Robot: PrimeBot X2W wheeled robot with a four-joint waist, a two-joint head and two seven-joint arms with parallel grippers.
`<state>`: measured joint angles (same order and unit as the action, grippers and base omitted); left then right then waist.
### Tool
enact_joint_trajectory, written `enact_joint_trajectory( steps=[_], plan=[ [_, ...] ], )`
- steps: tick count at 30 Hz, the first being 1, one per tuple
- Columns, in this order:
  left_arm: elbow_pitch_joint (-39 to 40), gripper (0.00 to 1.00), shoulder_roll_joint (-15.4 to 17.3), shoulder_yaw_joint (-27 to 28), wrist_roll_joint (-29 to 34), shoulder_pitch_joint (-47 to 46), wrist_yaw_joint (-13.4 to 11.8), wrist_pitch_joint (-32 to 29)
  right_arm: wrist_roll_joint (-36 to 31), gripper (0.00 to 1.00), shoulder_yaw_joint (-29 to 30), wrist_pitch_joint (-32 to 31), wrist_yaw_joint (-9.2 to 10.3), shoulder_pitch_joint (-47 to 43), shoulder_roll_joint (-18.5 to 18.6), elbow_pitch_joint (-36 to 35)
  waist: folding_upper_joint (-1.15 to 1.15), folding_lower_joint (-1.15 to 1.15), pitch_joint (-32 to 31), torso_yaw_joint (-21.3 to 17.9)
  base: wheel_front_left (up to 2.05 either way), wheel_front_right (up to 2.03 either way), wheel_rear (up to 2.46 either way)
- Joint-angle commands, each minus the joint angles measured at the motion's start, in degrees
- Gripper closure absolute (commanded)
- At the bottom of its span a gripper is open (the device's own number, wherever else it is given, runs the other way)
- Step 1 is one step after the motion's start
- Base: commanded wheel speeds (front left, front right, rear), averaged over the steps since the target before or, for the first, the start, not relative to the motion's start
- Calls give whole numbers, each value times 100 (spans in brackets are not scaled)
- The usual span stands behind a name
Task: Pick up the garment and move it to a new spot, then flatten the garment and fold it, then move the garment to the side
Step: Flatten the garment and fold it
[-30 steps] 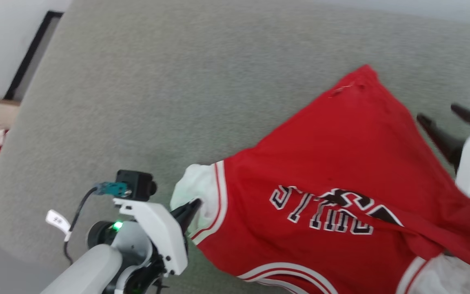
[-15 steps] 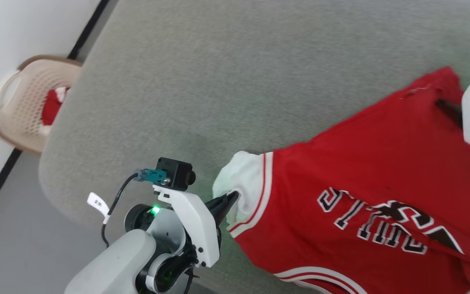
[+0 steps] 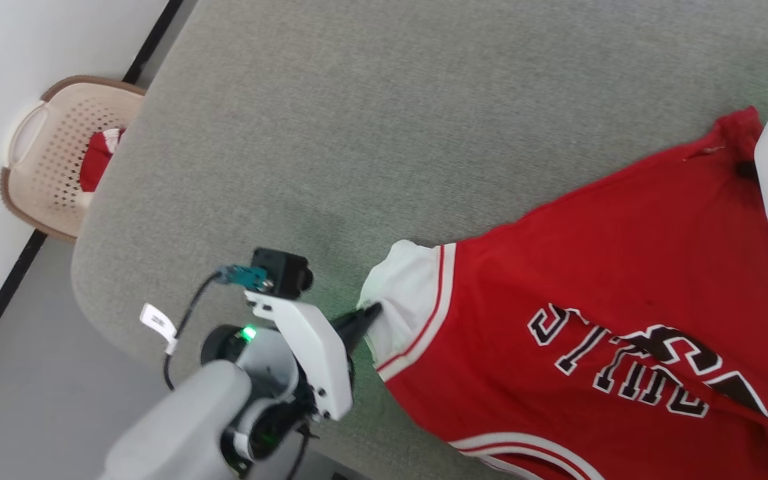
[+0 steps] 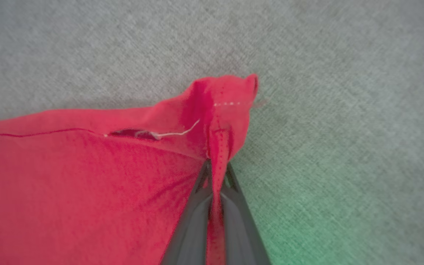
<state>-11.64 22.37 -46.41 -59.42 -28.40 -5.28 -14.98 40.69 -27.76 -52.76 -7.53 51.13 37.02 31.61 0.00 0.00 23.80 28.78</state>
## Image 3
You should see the red and white garment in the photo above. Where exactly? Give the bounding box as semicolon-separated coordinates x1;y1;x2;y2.
79;128;125;193

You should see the black cable with teal plug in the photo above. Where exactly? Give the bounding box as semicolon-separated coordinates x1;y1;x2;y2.
164;265;271;391

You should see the red basketball jersey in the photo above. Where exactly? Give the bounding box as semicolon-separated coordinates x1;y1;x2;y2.
357;107;768;480

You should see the white cable tag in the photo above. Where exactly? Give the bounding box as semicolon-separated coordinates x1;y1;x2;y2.
140;303;179;355

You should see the beige plastic laundry basket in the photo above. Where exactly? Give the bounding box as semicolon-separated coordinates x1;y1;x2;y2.
0;75;147;242

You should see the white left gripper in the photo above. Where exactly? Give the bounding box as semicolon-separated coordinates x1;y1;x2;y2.
245;290;383;422

